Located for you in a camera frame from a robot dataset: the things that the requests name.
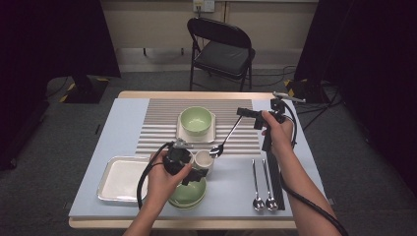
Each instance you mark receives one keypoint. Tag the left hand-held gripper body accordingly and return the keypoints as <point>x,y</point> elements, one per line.
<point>177,160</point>

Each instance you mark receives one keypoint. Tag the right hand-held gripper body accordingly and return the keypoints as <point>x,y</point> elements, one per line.
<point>278,109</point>

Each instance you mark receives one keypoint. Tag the silver spoon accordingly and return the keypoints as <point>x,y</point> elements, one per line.
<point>271,204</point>
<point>216,151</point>
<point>258,204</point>

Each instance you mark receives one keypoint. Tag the white square plate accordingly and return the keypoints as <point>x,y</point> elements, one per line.
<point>196,139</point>
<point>124,178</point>

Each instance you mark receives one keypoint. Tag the green bowl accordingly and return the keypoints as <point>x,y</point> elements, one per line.
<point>193,193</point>
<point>196,119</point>
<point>185,207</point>

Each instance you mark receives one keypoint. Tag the row of black chopsticks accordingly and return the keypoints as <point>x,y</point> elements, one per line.
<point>276,187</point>

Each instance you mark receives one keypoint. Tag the person's left hand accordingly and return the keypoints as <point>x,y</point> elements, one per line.
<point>164,187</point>

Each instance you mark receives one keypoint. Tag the person's right hand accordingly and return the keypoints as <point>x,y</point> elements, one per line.
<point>280,137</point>

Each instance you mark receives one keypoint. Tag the white cup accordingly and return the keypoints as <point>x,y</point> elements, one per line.
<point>203,159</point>

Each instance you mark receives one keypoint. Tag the striped placemat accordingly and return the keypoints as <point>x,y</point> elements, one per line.
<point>157,131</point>

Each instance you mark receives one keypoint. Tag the black stand base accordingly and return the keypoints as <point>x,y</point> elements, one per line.
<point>85,91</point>
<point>311,95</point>

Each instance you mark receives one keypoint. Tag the wooden table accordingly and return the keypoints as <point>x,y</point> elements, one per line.
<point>203,95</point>

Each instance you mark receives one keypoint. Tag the light blue table cover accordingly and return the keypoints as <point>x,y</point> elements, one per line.
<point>124,131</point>

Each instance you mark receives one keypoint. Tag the black folding chair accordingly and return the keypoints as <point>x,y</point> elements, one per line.
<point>223,57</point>

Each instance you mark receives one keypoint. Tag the small black floor strip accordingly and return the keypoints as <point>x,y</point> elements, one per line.
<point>97,129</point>

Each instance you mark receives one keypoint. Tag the black curtain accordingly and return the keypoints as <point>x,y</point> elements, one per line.
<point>49,49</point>
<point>367,65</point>

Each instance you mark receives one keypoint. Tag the white wall socket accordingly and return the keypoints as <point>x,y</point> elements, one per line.
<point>205,5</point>

